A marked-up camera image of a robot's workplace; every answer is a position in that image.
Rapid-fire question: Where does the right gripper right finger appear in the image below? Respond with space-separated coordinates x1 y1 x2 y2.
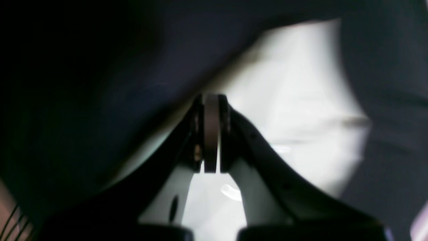
218 95 392 241

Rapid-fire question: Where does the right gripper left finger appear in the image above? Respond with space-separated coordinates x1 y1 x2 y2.
37 95 214 241

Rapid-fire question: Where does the black table cloth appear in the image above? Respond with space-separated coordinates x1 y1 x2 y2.
1 0 427 241

